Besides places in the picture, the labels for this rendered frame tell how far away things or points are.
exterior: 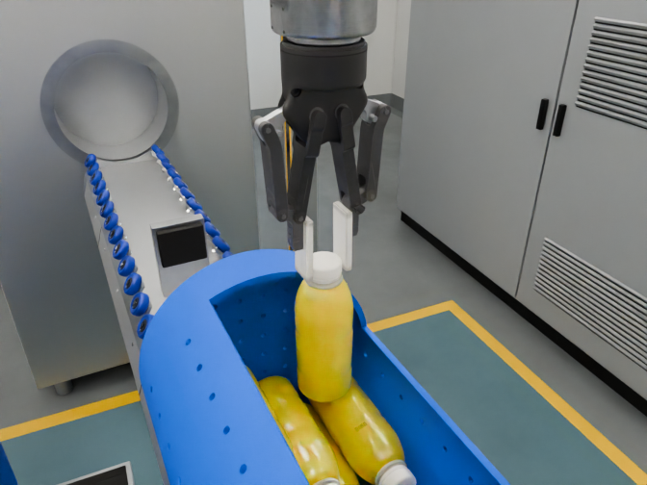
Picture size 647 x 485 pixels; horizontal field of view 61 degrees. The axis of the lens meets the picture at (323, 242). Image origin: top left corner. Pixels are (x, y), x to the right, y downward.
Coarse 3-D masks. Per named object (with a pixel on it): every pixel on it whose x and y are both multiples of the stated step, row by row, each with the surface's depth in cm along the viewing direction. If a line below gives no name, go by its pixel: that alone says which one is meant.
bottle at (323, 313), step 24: (312, 288) 58; (336, 288) 58; (312, 312) 58; (336, 312) 58; (312, 336) 59; (336, 336) 59; (312, 360) 61; (336, 360) 61; (312, 384) 63; (336, 384) 63
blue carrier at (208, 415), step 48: (192, 288) 61; (240, 288) 60; (288, 288) 70; (144, 336) 63; (192, 336) 56; (240, 336) 70; (288, 336) 73; (144, 384) 62; (192, 384) 52; (240, 384) 48; (384, 384) 69; (192, 432) 49; (240, 432) 45; (432, 432) 61; (192, 480) 47; (240, 480) 42; (288, 480) 40; (432, 480) 60; (480, 480) 54
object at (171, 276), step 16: (160, 224) 104; (176, 224) 104; (192, 224) 105; (160, 240) 102; (176, 240) 104; (192, 240) 105; (160, 256) 105; (176, 256) 105; (192, 256) 107; (208, 256) 110; (160, 272) 107; (176, 272) 109; (192, 272) 110; (176, 288) 110
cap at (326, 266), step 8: (320, 256) 58; (328, 256) 58; (336, 256) 58; (320, 264) 57; (328, 264) 57; (336, 264) 57; (320, 272) 56; (328, 272) 56; (336, 272) 57; (312, 280) 57; (320, 280) 57; (328, 280) 57; (336, 280) 57
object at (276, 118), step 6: (282, 108) 48; (270, 114) 48; (276, 114) 47; (282, 114) 47; (258, 120) 47; (264, 120) 47; (270, 120) 47; (276, 120) 48; (282, 120) 48; (276, 126) 48; (282, 126) 48; (258, 132) 48; (276, 132) 47; (282, 132) 48
